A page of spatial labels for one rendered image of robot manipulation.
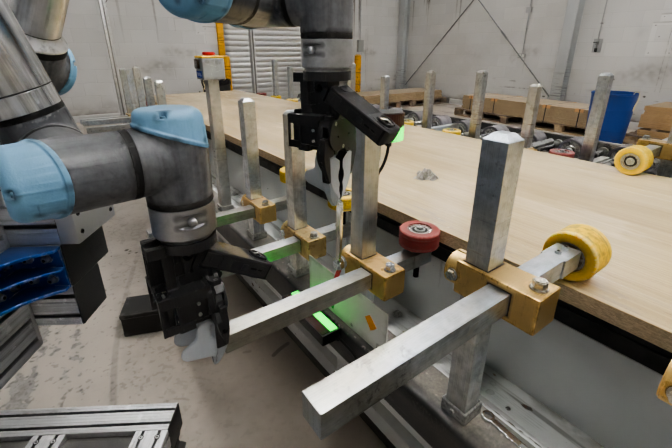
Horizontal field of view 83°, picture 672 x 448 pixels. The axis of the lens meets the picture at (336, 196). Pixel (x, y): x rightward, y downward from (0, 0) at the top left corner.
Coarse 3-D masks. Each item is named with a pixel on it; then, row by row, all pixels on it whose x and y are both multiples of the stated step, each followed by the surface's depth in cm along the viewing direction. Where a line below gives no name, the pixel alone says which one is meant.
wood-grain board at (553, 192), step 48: (192, 96) 294; (240, 96) 294; (240, 144) 153; (432, 144) 146; (480, 144) 146; (384, 192) 97; (432, 192) 97; (528, 192) 97; (576, 192) 97; (624, 192) 97; (528, 240) 72; (624, 240) 72; (576, 288) 58; (624, 288) 58
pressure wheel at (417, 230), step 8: (408, 224) 77; (416, 224) 78; (424, 224) 78; (432, 224) 77; (400, 232) 75; (408, 232) 74; (416, 232) 75; (424, 232) 75; (432, 232) 74; (400, 240) 76; (408, 240) 73; (416, 240) 73; (424, 240) 72; (432, 240) 73; (408, 248) 74; (416, 248) 73; (424, 248) 73; (432, 248) 73; (416, 272) 79
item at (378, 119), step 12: (336, 96) 54; (348, 96) 55; (360, 96) 57; (336, 108) 55; (348, 108) 54; (360, 108) 53; (372, 108) 55; (348, 120) 54; (360, 120) 53; (372, 120) 52; (384, 120) 53; (372, 132) 53; (384, 132) 52; (396, 132) 54; (384, 144) 53
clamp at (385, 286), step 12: (348, 252) 74; (348, 264) 74; (360, 264) 71; (372, 264) 70; (384, 264) 70; (396, 264) 70; (372, 276) 69; (384, 276) 66; (396, 276) 68; (372, 288) 70; (384, 288) 67; (396, 288) 69; (384, 300) 68
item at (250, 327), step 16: (400, 256) 75; (416, 256) 75; (352, 272) 69; (368, 272) 69; (320, 288) 65; (336, 288) 65; (352, 288) 67; (368, 288) 69; (272, 304) 61; (288, 304) 61; (304, 304) 61; (320, 304) 63; (240, 320) 57; (256, 320) 57; (272, 320) 58; (288, 320) 60; (240, 336) 55; (256, 336) 57
